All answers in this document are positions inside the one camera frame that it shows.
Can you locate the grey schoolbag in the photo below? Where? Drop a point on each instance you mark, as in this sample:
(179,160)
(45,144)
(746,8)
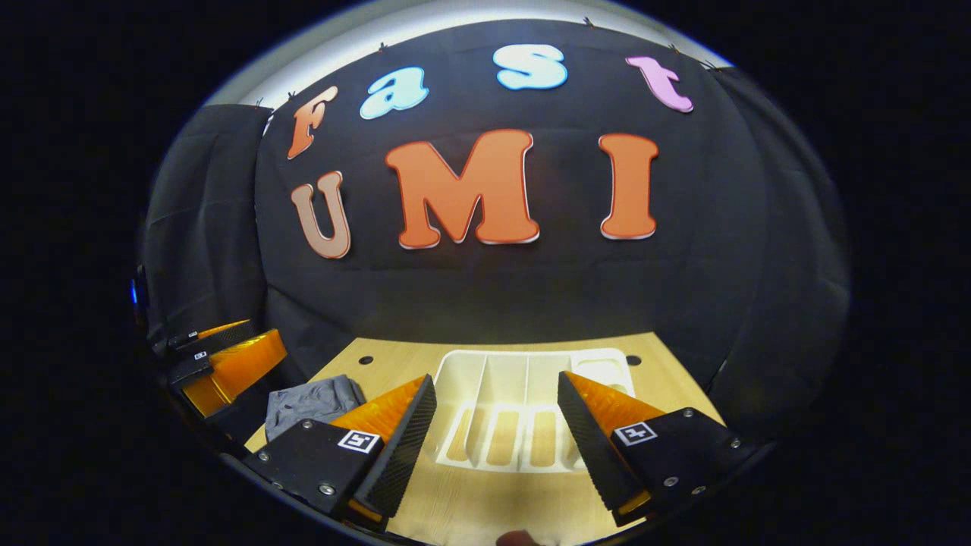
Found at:
(311,402)

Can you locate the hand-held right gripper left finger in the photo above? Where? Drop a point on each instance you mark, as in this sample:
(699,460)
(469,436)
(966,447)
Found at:
(406,447)

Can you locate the black backdrop cloth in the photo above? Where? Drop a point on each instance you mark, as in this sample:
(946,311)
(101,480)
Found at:
(531,303)

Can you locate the white bookshelf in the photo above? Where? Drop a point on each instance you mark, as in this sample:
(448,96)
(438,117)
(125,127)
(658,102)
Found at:
(501,371)

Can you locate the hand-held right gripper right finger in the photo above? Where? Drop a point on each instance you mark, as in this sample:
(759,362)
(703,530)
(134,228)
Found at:
(592,447)

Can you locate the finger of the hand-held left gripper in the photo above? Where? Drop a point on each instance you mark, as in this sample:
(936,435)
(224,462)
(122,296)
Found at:
(235,364)
(220,335)

